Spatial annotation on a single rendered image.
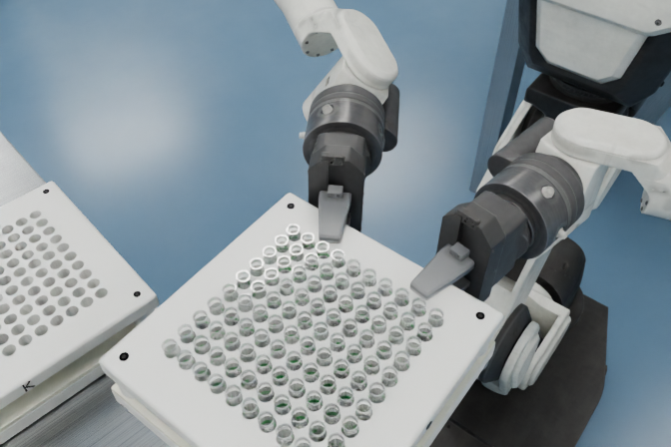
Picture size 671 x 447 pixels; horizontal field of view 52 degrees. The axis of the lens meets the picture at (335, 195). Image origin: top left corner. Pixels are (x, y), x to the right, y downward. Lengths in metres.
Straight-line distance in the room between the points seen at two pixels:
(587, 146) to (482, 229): 0.17
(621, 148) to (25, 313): 0.65
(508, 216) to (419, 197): 1.53
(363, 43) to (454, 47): 2.01
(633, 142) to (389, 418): 0.37
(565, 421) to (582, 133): 0.97
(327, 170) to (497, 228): 0.17
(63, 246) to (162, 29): 2.18
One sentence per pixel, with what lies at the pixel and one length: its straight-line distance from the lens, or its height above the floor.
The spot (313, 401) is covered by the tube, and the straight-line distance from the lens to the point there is 0.57.
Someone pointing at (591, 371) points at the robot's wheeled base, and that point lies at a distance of 1.69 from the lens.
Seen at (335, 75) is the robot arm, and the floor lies 1.07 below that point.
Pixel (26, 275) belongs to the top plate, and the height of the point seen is 0.94.
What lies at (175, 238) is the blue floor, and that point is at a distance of 2.09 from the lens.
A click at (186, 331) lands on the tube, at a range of 0.61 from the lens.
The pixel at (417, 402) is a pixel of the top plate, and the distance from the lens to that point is 0.57.
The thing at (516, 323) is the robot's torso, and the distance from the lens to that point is 1.13.
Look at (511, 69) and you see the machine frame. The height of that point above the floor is 0.49.
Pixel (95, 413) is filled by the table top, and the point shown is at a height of 0.87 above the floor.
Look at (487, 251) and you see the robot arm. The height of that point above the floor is 1.08.
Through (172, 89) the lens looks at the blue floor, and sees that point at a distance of 2.64.
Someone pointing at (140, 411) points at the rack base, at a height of 1.01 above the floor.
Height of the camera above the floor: 1.55
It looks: 46 degrees down
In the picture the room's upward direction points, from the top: straight up
